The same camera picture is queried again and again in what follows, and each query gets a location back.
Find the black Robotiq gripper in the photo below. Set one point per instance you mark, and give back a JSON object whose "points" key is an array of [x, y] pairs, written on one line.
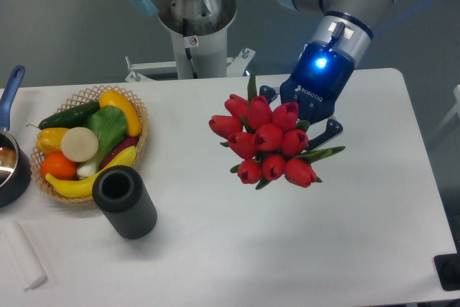
{"points": [[315, 84]]}

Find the red tulip bouquet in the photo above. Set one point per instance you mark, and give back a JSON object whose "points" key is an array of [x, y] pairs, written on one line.
{"points": [[271, 143]]}

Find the dark grey ribbed vase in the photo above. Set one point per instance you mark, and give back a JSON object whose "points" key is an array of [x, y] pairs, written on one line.
{"points": [[120, 194]]}

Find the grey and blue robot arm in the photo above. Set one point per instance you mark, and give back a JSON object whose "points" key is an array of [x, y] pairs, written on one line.
{"points": [[198, 30]]}

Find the purple eggplant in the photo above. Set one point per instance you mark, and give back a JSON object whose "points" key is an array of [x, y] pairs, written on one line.
{"points": [[125, 143]]}

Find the green leafy vegetable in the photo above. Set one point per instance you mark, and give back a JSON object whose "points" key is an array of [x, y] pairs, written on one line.
{"points": [[109, 124]]}

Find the yellow squash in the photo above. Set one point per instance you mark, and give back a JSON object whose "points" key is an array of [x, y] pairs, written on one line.
{"points": [[120, 101]]}

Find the black device at table edge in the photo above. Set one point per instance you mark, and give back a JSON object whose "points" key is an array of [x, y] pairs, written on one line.
{"points": [[447, 267]]}

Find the white round radish slice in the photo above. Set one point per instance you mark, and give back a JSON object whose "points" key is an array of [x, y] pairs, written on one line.
{"points": [[79, 144]]}

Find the green cucumber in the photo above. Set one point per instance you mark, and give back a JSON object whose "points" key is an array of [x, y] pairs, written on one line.
{"points": [[69, 118]]}

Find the yellow banana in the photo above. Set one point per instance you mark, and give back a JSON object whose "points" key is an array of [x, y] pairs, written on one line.
{"points": [[83, 188]]}

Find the orange fruit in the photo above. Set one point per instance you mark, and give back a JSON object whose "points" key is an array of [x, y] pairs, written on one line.
{"points": [[59, 166]]}

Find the yellow bell pepper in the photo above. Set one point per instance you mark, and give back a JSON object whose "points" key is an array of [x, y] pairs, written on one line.
{"points": [[49, 140]]}

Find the white folded cloth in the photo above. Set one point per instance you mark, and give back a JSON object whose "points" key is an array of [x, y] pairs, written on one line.
{"points": [[22, 256]]}

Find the white metal base frame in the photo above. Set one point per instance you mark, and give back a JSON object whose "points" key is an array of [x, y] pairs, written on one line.
{"points": [[158, 67]]}

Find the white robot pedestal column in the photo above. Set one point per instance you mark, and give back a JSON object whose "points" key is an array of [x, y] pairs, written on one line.
{"points": [[200, 56]]}

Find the white furniture frame right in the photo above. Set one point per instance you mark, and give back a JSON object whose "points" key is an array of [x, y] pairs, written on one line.
{"points": [[447, 124]]}

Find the blue handled dark saucepan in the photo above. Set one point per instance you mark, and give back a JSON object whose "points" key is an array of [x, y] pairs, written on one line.
{"points": [[15, 167]]}

